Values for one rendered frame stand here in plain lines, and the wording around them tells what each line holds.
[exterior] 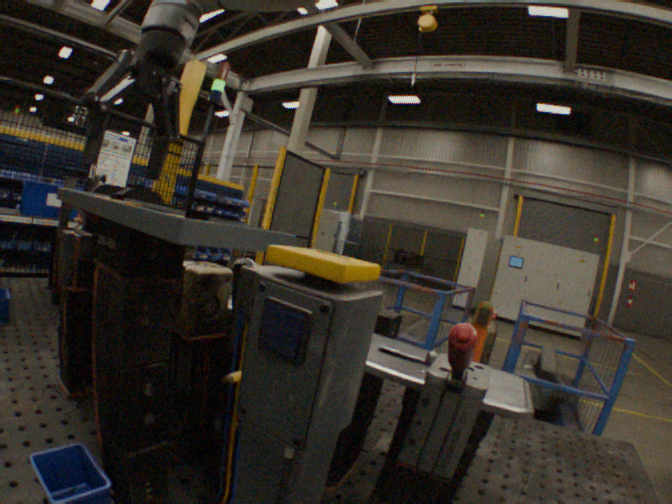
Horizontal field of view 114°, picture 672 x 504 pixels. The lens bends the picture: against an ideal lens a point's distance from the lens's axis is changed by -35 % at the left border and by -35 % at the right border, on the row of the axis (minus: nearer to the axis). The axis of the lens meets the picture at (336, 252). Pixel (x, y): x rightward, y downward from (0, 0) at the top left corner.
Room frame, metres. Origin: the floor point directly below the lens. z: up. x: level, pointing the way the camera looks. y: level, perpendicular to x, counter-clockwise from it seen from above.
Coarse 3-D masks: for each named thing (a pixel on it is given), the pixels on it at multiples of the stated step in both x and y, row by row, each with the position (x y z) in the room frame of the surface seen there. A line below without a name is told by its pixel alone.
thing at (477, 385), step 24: (432, 384) 0.31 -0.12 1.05; (480, 384) 0.29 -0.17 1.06; (432, 408) 0.30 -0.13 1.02; (456, 408) 0.30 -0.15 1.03; (408, 432) 0.31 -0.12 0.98; (432, 432) 0.30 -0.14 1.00; (456, 432) 0.29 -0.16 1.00; (408, 456) 0.31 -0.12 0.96; (432, 456) 0.29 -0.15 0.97; (456, 456) 0.28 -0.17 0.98; (408, 480) 0.31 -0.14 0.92; (432, 480) 0.30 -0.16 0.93
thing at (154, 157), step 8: (152, 144) 0.48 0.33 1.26; (160, 144) 0.48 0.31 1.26; (152, 152) 0.48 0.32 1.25; (160, 152) 0.48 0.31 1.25; (152, 160) 0.48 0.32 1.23; (160, 160) 0.48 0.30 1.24; (152, 168) 0.48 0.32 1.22; (160, 168) 0.48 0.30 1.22; (152, 176) 0.48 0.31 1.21; (160, 176) 0.48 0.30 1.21
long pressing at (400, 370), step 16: (400, 352) 0.55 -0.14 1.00; (416, 352) 0.56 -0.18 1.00; (368, 368) 0.46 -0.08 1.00; (384, 368) 0.45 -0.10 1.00; (400, 368) 0.47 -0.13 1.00; (416, 368) 0.48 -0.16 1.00; (400, 384) 0.44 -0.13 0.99; (416, 384) 0.42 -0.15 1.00; (496, 384) 0.45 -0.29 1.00; (512, 384) 0.46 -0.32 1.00; (528, 384) 0.47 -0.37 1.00; (496, 400) 0.38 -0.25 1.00; (512, 400) 0.39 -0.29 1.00; (528, 400) 0.40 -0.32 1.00; (512, 416) 0.36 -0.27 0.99; (528, 416) 0.36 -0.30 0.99
